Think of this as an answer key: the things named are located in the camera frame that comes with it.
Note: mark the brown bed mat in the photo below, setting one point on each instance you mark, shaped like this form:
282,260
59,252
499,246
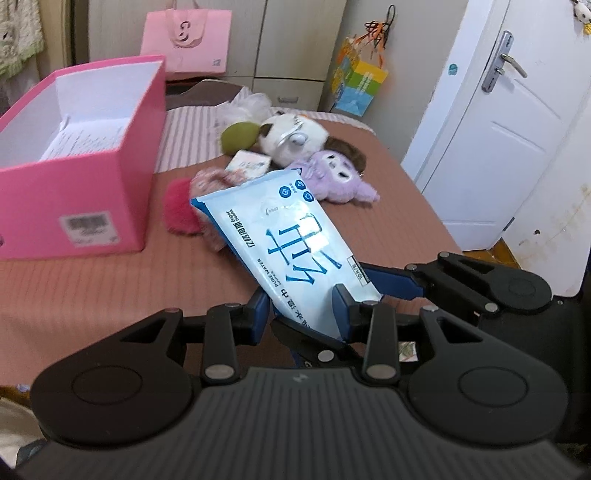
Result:
53,308

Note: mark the pink paper shopping bag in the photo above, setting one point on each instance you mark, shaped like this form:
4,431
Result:
194,42

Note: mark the blue white wet wipes pack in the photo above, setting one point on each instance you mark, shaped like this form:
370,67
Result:
288,243

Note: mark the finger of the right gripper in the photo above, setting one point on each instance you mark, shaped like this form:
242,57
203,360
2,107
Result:
453,282
311,349

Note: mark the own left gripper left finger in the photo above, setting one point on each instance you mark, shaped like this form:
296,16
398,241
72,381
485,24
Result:
139,382

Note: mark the white door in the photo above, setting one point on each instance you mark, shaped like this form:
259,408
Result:
476,157

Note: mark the pink cardboard box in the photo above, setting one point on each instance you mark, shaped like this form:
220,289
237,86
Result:
90,204

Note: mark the green egg-shaped sponge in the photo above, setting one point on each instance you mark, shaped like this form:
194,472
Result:
239,136

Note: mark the small white tissue pack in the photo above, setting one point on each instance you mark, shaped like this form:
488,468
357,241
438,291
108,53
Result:
250,165

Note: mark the hanging knitted cloth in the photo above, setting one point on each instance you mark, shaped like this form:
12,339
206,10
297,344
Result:
21,35

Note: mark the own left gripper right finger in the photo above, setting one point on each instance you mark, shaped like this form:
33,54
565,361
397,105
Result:
472,387

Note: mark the purple plush toy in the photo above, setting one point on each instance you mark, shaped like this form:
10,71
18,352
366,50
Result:
335,174

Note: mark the white mesh bath puff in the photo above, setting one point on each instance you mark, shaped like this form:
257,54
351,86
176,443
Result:
253,108

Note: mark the beige wardrobe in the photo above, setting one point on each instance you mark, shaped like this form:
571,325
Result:
279,48

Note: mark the silver door handle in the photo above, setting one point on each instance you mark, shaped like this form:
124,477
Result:
499,59

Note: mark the white brown plush dog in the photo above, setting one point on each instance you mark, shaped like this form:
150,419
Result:
288,137

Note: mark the small plush on door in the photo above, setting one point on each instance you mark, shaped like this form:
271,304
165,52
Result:
582,12

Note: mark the colourful paper gift bag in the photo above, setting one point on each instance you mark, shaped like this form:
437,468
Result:
358,76

